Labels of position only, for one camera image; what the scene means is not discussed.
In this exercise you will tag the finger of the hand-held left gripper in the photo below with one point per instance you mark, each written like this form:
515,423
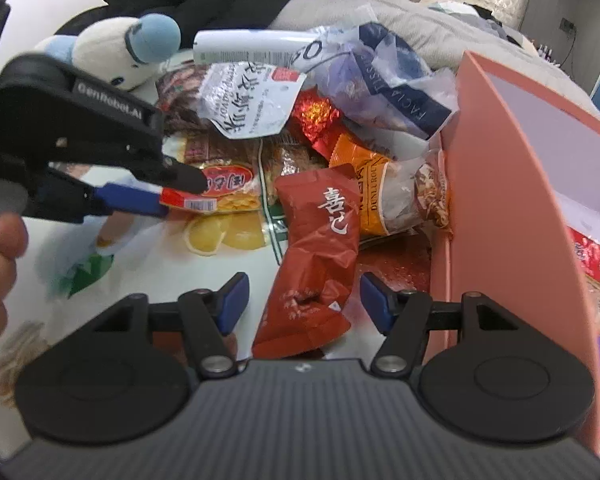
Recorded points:
127,200
177,175

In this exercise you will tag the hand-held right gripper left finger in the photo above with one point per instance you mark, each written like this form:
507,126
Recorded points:
235,304

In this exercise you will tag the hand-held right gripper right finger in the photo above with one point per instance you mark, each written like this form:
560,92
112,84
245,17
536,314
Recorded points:
375,305

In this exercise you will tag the orange strips snack packet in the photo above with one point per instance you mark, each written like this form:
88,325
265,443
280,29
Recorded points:
230,205

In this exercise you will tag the dark red snack packet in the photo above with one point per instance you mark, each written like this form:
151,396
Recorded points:
320,240

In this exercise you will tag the white snack packet black print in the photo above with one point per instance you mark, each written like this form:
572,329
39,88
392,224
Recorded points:
250,105

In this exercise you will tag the orange cardboard box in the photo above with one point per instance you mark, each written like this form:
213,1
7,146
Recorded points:
480,160

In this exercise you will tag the person's left hand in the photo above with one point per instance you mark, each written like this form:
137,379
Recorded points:
5,237

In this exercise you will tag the dark brown snack packet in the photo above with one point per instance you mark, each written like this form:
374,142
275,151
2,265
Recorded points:
180,95

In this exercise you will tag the white and blue plush toy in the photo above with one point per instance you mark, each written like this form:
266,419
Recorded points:
105,45

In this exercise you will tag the orange clear pastry packet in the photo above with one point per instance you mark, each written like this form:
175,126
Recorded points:
405,195

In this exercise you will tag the white cylindrical tube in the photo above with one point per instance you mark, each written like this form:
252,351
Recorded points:
240,47

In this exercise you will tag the red foil snack packet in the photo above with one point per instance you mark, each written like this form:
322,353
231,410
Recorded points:
315,115

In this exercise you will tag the orange foil snack packet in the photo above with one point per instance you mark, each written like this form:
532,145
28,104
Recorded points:
352,152

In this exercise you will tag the red label snack packet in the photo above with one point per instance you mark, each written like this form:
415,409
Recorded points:
592,265

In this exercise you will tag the clear plastic bag navy print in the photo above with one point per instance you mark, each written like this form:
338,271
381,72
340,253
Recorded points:
380,75

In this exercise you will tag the row of small bottles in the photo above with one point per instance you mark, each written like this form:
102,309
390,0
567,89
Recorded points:
550,53

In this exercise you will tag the black wall outlet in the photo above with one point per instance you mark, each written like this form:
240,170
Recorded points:
566,24

